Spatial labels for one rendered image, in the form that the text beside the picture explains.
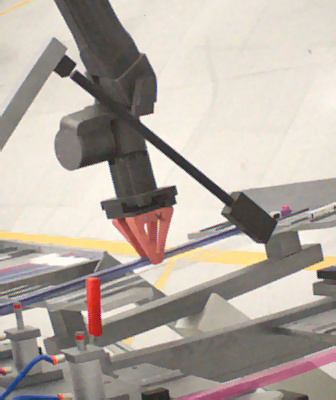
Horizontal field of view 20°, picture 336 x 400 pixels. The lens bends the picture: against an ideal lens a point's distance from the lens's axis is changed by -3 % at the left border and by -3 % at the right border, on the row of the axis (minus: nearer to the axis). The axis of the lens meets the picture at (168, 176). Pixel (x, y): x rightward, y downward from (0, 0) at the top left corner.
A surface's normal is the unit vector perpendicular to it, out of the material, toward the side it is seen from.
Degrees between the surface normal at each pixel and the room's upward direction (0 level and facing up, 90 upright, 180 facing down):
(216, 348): 90
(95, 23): 112
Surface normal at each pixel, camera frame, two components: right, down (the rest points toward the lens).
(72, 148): -0.69, 0.22
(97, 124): 0.72, 0.27
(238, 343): 0.52, -0.02
